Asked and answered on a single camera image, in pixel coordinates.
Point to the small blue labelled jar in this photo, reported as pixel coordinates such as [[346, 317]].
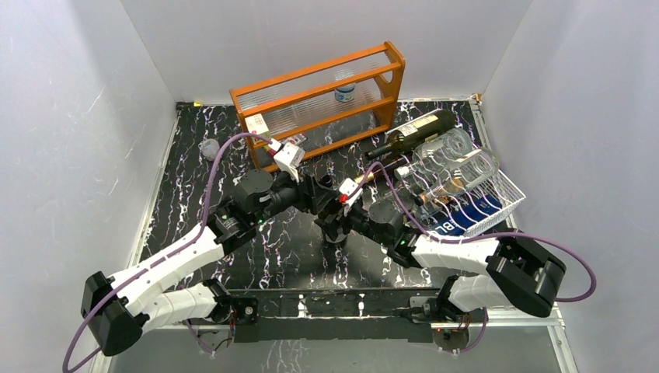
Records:
[[345, 93]]

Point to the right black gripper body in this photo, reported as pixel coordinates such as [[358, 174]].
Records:
[[353, 220]]

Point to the brown wine bottle silver cap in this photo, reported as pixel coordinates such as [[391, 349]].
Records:
[[326, 181]]

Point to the marker pen pack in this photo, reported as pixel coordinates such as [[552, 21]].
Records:
[[296, 139]]

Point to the white red small box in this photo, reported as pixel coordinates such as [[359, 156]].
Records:
[[256, 124]]

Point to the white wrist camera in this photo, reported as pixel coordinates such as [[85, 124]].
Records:
[[349, 193], [287, 158]]

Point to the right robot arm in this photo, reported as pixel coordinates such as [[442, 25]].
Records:
[[506, 270]]

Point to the orange wooden shelf rack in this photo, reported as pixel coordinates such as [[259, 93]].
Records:
[[303, 101]]

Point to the gold capped dark bottle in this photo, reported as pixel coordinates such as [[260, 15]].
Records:
[[390, 164]]

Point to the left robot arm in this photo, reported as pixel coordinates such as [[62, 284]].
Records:
[[175, 262]]

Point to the clear round glass bottle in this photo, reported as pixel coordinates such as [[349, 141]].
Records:
[[448, 146]]

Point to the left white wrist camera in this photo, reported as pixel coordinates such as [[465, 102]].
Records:
[[287, 158]]

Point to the white wire wine rack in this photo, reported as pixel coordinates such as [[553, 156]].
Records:
[[498, 186]]

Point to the black metal base rail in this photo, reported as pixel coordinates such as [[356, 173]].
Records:
[[351, 314]]

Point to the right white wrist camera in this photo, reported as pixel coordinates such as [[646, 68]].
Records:
[[349, 193]]

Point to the blue square glass bottle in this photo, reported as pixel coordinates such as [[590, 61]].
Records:
[[457, 215]]

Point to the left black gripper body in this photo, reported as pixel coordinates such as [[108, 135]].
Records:
[[306, 200]]

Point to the dark green wine bottle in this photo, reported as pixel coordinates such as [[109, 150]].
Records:
[[413, 133]]

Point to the clear glass bottle black cap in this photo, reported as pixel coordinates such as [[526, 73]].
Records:
[[443, 178]]

